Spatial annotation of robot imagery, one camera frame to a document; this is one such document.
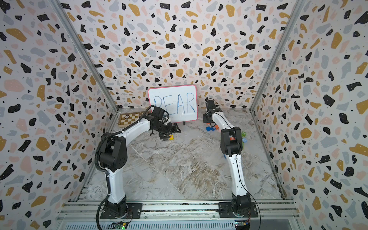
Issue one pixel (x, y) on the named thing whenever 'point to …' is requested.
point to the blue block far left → (208, 129)
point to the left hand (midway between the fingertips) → (178, 133)
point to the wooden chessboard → (126, 119)
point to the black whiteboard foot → (184, 122)
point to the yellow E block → (171, 137)
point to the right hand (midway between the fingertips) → (208, 118)
